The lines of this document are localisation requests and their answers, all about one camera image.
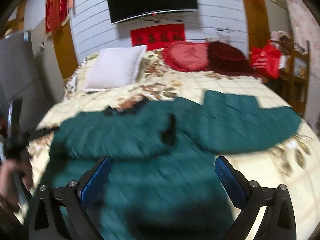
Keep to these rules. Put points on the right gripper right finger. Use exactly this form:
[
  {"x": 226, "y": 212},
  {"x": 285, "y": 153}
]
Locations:
[{"x": 278, "y": 221}]

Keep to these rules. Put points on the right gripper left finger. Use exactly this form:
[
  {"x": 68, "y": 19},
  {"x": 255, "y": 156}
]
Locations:
[{"x": 59, "y": 213}]

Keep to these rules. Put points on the green quilted puffer jacket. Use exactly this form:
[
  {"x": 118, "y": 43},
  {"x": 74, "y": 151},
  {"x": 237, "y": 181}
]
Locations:
[{"x": 162, "y": 183}]

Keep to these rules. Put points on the person's left hand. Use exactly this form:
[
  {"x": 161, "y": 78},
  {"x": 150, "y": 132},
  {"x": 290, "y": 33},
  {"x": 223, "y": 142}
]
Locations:
[{"x": 9, "y": 197}]

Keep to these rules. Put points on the grey refrigerator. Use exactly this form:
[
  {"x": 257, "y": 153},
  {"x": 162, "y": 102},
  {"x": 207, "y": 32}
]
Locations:
[{"x": 21, "y": 78}]

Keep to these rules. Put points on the floral cream bedspread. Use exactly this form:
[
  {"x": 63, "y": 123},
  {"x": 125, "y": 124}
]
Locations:
[{"x": 294, "y": 162}]

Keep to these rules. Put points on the white square pillow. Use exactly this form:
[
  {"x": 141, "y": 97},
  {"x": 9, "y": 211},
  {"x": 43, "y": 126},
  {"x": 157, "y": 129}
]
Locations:
[{"x": 114, "y": 68}]

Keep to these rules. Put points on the wooden shelf rack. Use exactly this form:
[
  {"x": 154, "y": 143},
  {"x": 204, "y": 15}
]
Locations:
[{"x": 293, "y": 82}]

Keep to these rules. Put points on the red shopping bag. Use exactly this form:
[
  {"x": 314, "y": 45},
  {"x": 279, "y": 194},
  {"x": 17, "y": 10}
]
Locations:
[{"x": 265, "y": 61}]

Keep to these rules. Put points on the dark red velvet cushion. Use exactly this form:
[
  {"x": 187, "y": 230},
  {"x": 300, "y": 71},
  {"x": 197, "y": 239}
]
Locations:
[{"x": 227, "y": 60}]

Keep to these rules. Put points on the red banner with characters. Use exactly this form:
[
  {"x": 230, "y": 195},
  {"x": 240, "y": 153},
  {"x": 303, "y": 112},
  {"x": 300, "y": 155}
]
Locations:
[{"x": 156, "y": 37}]

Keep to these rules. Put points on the red heart-shaped cushion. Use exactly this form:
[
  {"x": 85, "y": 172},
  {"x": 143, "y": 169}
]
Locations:
[{"x": 185, "y": 56}]

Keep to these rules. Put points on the red hanging wall decoration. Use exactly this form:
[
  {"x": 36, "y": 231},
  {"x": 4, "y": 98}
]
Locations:
[{"x": 57, "y": 14}]

